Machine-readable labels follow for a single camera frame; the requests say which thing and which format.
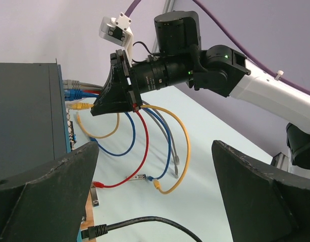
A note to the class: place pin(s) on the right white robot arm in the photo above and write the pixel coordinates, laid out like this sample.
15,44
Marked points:
220,69

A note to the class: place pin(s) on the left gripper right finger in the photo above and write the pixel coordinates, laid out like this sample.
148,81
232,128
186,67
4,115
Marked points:
262,202

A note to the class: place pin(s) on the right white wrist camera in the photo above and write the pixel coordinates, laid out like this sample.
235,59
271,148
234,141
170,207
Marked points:
118,31

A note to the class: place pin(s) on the wooden board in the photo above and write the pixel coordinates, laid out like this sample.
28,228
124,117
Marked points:
89,209

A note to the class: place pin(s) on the dark grey network switch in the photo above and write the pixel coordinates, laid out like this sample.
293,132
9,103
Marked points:
33,120

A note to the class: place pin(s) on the small metal clip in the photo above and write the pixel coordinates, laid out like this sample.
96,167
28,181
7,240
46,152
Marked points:
138,177

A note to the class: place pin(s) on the aluminium rail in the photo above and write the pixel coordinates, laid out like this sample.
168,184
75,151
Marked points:
280,161

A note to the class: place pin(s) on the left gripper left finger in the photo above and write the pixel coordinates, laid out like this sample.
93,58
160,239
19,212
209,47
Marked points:
47,203

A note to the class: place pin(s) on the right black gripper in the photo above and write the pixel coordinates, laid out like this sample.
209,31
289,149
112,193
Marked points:
120,93

